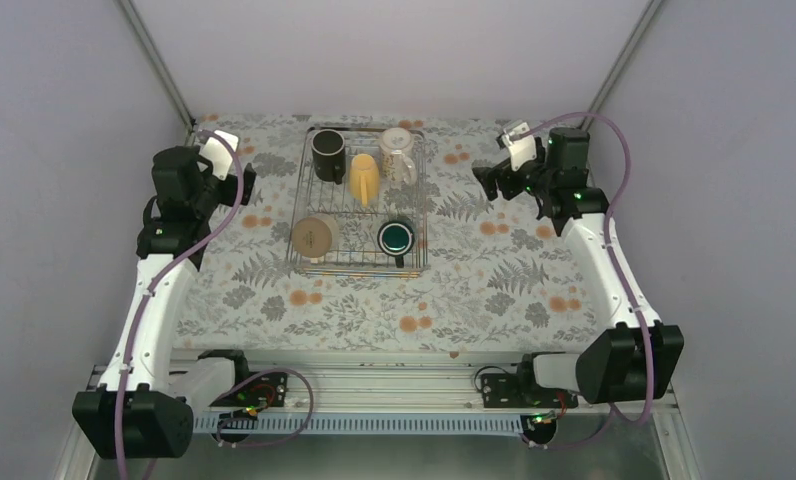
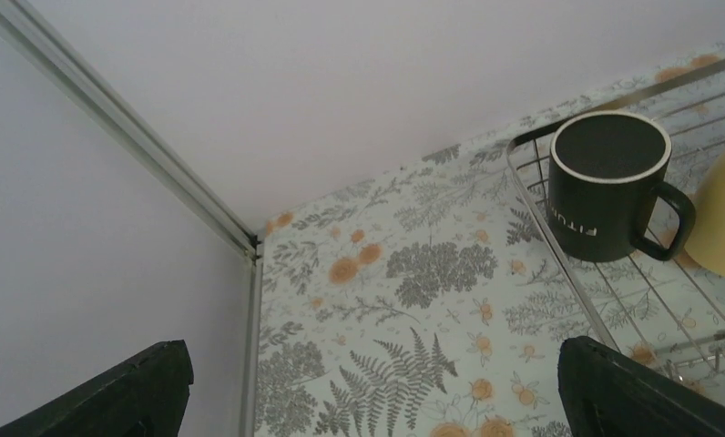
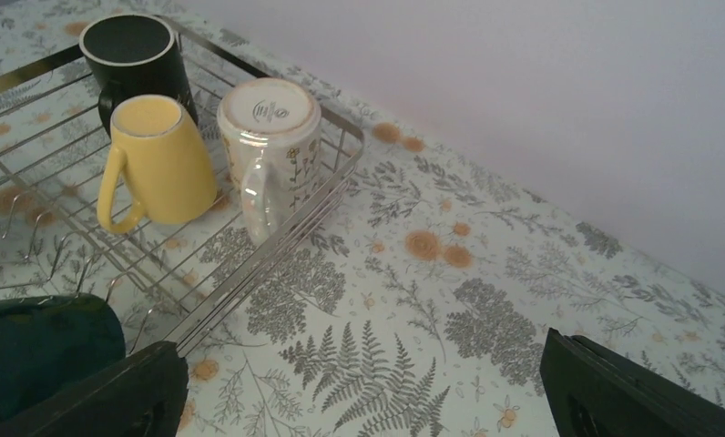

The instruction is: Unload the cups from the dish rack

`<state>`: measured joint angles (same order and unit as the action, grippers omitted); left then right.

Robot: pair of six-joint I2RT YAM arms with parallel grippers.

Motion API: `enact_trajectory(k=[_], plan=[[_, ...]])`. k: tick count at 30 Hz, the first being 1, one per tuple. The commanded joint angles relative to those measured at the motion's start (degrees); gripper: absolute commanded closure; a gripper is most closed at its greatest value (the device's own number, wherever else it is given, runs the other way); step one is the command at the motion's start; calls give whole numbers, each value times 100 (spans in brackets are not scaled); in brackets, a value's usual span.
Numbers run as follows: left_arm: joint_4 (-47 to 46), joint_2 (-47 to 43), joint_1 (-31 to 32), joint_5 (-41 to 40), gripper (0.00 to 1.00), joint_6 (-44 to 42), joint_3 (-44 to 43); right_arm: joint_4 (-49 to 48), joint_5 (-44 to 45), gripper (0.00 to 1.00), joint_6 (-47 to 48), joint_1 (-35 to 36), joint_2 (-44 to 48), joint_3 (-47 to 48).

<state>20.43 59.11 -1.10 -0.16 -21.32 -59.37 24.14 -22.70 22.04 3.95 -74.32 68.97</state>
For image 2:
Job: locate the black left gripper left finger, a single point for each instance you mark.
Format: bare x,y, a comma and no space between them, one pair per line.
144,395

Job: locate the floral patterned table mat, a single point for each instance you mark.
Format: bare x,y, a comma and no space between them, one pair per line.
382,304

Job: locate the yellow mug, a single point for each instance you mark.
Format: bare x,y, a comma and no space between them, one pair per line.
706,243

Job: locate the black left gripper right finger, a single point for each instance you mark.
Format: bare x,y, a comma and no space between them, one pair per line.
605,393

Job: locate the aluminium frame post left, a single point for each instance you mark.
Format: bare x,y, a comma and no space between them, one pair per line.
109,243

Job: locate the black mug with white text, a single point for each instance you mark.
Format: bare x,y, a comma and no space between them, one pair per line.
606,173

